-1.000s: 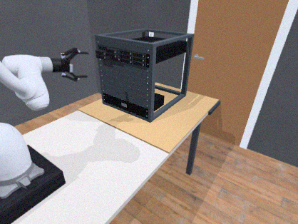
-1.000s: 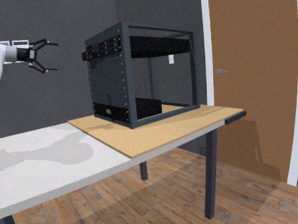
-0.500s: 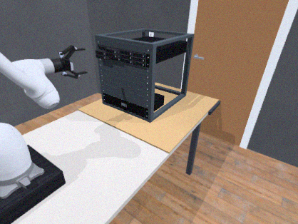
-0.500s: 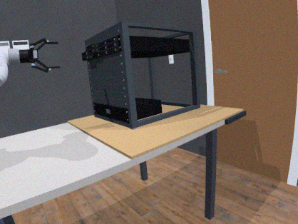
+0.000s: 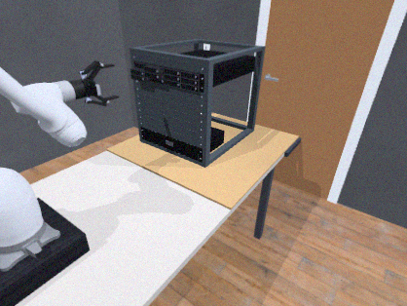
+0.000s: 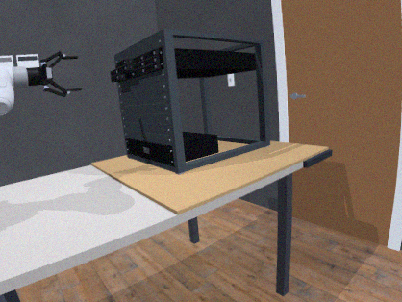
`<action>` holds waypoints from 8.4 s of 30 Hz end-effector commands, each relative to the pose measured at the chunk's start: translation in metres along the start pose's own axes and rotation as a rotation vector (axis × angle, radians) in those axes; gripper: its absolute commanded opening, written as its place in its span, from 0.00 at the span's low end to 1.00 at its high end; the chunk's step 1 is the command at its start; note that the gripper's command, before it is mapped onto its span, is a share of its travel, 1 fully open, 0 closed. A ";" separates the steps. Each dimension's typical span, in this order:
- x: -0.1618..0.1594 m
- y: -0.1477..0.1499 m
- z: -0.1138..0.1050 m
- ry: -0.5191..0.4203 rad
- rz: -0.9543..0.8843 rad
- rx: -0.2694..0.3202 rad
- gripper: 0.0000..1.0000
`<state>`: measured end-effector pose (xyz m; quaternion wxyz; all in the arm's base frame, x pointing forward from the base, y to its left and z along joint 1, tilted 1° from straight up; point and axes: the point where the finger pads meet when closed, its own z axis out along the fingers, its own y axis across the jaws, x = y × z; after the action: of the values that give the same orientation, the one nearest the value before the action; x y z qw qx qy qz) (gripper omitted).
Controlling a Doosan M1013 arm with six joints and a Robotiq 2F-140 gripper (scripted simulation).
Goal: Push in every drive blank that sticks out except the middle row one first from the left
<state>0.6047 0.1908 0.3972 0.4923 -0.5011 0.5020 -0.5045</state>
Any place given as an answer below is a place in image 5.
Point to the dark grey rack frame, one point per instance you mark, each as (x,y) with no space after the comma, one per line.
(178,121)

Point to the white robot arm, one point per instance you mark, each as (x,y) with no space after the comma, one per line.
(22,228)

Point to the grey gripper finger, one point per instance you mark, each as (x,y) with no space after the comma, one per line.
(94,67)
(105,100)

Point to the light wooden board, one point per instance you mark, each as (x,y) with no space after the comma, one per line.
(226,180)

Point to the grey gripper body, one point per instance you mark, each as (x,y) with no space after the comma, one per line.
(79,88)

